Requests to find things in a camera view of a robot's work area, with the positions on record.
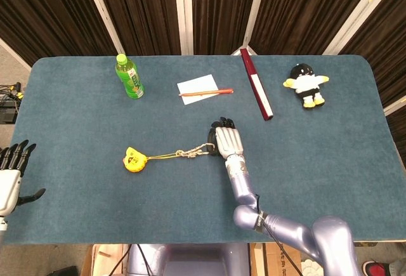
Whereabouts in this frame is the purple robot base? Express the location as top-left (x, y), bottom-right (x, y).
top-left (126, 243), bottom-right (250, 276)

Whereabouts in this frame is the green tea bottle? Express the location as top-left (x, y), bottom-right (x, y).
top-left (114, 53), bottom-right (145, 100)

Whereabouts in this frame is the blue felt table mat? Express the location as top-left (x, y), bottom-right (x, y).
top-left (2, 54), bottom-right (401, 246)

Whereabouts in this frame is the knotted beige rope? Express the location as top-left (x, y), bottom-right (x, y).
top-left (145, 143), bottom-right (216, 160)

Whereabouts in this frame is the red black shoe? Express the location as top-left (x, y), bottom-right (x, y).
top-left (362, 260), bottom-right (396, 276)

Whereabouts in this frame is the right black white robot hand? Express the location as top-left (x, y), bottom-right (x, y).
top-left (207, 116), bottom-right (246, 160)

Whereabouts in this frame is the white flower-shaped palette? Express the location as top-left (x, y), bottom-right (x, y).
top-left (299, 258), bottom-right (321, 276)

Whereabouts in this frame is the long maroon white box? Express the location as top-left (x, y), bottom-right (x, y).
top-left (240, 48), bottom-right (275, 121)

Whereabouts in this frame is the cables and black equipment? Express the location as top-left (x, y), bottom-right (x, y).
top-left (0, 81), bottom-right (25, 124)

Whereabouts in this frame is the dark brown curtain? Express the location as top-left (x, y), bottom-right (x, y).
top-left (192, 0), bottom-right (263, 55)
top-left (341, 0), bottom-right (406, 108)
top-left (0, 0), bottom-right (117, 67)
top-left (250, 0), bottom-right (381, 55)
top-left (91, 0), bottom-right (183, 56)

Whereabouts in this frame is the brown cardboard box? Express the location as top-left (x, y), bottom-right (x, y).
top-left (250, 242), bottom-right (302, 276)

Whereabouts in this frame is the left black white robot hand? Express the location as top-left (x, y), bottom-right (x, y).
top-left (0, 139), bottom-right (46, 217)

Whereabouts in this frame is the orange pen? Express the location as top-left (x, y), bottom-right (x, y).
top-left (178, 88), bottom-right (234, 96)

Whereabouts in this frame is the light wooden crate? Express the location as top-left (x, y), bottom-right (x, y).
top-left (81, 244), bottom-right (131, 276)

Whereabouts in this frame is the white paper sheet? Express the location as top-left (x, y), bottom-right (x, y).
top-left (176, 74), bottom-right (220, 105)

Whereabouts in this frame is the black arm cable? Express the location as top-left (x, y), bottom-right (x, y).
top-left (253, 195), bottom-right (302, 276)

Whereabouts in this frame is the black white plush toy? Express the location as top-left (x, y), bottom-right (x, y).
top-left (282, 63), bottom-right (330, 109)

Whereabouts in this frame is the white partition post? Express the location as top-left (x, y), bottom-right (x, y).
top-left (81, 0), bottom-right (126, 55)
top-left (173, 0), bottom-right (194, 55)
top-left (233, 0), bottom-right (270, 56)
top-left (322, 0), bottom-right (391, 55)

